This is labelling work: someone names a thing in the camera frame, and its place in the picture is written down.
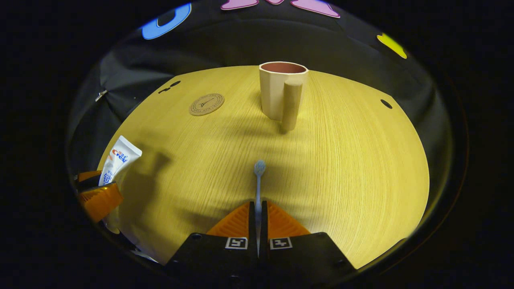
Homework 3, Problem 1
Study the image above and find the black backdrop cloth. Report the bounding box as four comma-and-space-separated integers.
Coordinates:
66, 0, 454, 193

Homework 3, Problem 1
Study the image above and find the beige cup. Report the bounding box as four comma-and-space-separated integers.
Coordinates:
259, 61, 309, 131

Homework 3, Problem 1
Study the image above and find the light blue toothbrush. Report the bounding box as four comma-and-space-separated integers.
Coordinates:
254, 160, 266, 257

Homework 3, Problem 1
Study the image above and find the white toothpaste tube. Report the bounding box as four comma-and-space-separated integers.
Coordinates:
98, 135, 143, 234

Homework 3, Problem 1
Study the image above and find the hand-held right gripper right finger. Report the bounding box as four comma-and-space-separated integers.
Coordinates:
259, 201, 357, 286

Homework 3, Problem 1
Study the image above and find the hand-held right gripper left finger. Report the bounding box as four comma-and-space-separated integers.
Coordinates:
165, 201, 258, 286

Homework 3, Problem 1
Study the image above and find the round cork coaster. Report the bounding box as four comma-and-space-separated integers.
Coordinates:
189, 93, 225, 116

